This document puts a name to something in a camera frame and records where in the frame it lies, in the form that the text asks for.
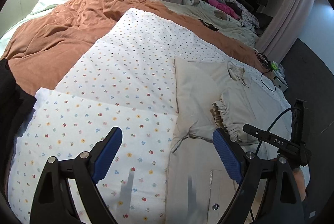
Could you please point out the black clothing pile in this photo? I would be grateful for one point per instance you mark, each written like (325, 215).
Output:
(16, 104)

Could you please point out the beige large garment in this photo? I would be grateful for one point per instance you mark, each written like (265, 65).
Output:
(221, 122)

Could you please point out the person's right hand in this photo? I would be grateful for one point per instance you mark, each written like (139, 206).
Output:
(288, 190)

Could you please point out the white floral dotted quilt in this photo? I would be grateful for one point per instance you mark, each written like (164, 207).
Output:
(157, 81)

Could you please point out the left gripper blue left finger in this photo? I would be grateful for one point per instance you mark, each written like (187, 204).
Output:
(91, 167)

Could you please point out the pink clothing item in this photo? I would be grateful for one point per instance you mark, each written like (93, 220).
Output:
(225, 8)

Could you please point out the right pink curtain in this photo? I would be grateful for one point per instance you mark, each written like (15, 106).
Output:
(283, 30)

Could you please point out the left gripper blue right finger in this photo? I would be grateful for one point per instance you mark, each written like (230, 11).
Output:
(242, 167)

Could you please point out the white box with green item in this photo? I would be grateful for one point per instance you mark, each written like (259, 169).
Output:
(278, 76)

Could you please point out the cream blanket with toys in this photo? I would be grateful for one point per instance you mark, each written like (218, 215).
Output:
(225, 24)

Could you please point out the orange brown duvet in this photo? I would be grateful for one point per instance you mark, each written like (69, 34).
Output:
(43, 50)

